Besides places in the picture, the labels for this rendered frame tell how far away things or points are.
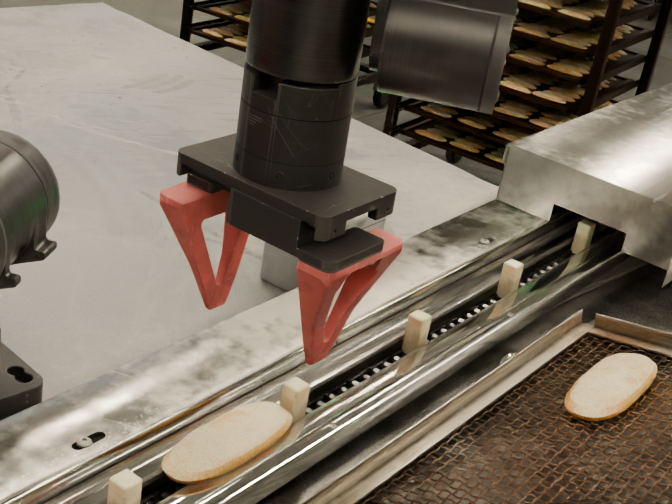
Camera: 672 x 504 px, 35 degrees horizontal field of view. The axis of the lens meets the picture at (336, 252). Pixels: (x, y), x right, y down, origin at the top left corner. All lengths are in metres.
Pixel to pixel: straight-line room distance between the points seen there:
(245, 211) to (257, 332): 0.20
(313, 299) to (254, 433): 0.13
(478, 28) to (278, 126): 0.11
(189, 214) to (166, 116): 0.65
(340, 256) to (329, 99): 0.08
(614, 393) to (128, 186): 0.54
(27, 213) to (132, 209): 0.36
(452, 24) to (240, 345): 0.30
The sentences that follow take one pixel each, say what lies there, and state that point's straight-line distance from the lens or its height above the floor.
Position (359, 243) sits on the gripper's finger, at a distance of 0.54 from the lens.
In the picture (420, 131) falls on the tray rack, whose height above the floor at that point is 0.23.
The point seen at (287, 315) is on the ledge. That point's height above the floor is 0.86.
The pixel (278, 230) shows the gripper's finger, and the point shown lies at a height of 1.01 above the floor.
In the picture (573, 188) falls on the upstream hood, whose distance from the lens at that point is 0.98.
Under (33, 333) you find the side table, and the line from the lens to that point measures 0.78.
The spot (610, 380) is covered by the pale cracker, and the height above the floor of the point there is 0.91.
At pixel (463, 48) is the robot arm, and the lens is 0.50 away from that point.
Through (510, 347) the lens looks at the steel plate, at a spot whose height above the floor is 0.82.
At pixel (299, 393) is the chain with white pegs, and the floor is 0.87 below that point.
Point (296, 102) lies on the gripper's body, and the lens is 0.52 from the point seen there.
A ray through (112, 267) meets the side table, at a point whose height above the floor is 0.82.
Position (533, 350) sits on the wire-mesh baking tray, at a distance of 0.70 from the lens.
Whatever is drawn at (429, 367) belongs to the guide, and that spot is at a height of 0.86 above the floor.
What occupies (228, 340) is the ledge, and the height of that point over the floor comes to 0.86.
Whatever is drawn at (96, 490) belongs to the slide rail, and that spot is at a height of 0.85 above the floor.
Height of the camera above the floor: 1.23
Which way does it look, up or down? 26 degrees down
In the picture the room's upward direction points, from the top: 10 degrees clockwise
